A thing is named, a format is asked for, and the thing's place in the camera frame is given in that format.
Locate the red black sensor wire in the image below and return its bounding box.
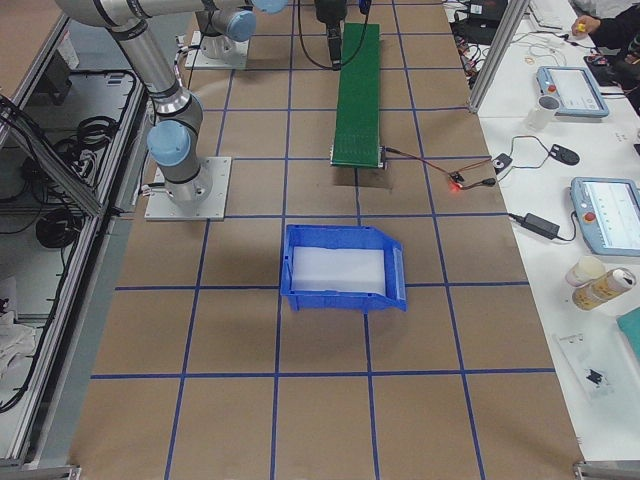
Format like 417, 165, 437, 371
383, 145, 497, 192

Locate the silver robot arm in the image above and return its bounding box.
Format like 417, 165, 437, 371
57, 1, 286, 204
195, 1, 256, 59

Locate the green conveyor belt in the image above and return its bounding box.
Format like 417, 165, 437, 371
331, 23, 384, 168

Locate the yellow drink can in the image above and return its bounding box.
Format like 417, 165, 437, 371
572, 268, 637, 311

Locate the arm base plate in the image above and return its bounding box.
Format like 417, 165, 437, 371
185, 30, 250, 70
145, 157, 232, 221

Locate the black computer mouse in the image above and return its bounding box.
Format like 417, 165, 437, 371
549, 144, 580, 166

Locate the white mug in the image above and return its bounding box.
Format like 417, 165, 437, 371
525, 95, 561, 131

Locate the near teach pendant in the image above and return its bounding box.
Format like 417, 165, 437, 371
570, 177, 639, 257

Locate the teach pendant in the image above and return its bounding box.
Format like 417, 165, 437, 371
570, 177, 639, 257
536, 66, 609, 118

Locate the far teach pendant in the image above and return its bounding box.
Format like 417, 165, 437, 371
536, 66, 609, 118

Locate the black power adapter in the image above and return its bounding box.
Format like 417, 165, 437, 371
521, 213, 560, 240

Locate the aluminium frame post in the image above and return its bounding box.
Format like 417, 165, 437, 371
468, 0, 529, 113

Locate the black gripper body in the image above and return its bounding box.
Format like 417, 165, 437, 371
314, 0, 347, 69

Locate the small sensor board red led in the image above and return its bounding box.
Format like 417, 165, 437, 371
448, 171, 464, 191

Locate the cream lidded cup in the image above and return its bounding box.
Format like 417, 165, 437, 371
565, 255, 606, 287

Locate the blue plastic bin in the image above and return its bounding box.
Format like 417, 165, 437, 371
280, 225, 407, 313

